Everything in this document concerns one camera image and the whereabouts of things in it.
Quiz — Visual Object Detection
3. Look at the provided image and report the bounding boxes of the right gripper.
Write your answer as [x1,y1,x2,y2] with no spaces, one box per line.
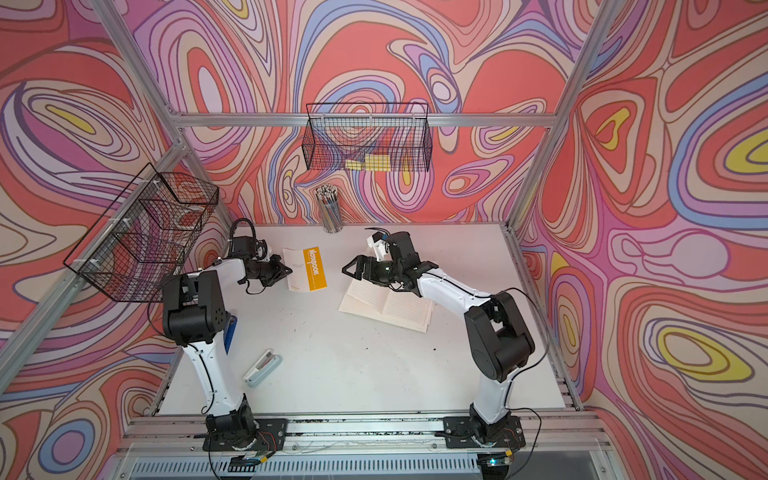
[342,255,403,286]

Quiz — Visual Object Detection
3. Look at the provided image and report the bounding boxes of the cream lined notebook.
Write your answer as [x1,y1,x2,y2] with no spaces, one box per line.
[282,247,328,293]
[338,280,434,333]

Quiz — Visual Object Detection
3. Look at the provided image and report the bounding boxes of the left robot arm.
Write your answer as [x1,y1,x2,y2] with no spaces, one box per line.
[162,234,292,434]

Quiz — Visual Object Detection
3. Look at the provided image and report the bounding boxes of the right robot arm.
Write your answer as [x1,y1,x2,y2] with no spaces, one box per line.
[342,229,536,450]

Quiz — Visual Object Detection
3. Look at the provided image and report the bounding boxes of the metal pen cup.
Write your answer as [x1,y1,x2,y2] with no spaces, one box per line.
[315,184,343,233]

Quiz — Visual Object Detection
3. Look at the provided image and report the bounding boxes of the light blue white stapler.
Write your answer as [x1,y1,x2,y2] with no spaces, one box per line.
[243,349,282,388]

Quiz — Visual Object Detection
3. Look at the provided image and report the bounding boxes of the yellow sticky notes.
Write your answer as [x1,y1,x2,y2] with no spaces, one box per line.
[344,154,392,172]

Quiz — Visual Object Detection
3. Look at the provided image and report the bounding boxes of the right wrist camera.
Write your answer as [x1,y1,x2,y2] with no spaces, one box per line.
[367,231,388,261]

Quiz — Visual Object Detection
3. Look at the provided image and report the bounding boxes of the black wire basket back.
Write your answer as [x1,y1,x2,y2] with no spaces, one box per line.
[301,101,433,173]

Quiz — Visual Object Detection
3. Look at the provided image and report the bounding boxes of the black wire basket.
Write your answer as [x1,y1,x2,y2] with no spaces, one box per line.
[301,101,433,173]
[63,163,219,303]

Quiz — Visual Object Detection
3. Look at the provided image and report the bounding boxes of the black wire basket left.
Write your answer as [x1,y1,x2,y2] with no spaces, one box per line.
[63,163,219,303]

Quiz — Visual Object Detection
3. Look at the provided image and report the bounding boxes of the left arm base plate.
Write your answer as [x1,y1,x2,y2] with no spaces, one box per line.
[203,418,288,453]

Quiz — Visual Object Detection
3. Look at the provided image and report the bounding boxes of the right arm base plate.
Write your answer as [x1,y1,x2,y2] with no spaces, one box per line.
[435,414,526,452]

